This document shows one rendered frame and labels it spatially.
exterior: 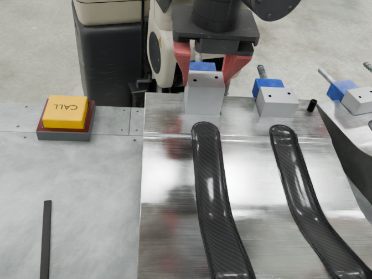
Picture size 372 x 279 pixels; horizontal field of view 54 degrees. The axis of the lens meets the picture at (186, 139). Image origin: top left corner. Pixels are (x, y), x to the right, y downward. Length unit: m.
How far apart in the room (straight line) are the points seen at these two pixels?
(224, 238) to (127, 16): 0.84
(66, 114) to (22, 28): 2.04
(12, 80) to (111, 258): 1.75
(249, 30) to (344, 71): 2.13
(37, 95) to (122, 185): 1.52
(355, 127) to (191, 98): 0.28
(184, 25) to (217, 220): 0.23
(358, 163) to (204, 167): 0.26
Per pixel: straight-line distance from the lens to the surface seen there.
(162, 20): 0.87
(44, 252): 0.49
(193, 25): 0.44
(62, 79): 2.11
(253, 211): 0.43
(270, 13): 0.36
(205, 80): 0.49
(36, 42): 2.44
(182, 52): 0.44
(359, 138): 0.63
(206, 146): 0.48
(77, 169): 0.56
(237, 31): 0.45
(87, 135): 0.59
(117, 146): 0.59
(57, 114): 0.60
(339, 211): 0.47
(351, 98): 0.66
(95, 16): 1.10
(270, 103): 0.52
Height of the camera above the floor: 1.22
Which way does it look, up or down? 45 degrees down
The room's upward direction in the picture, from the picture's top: 8 degrees clockwise
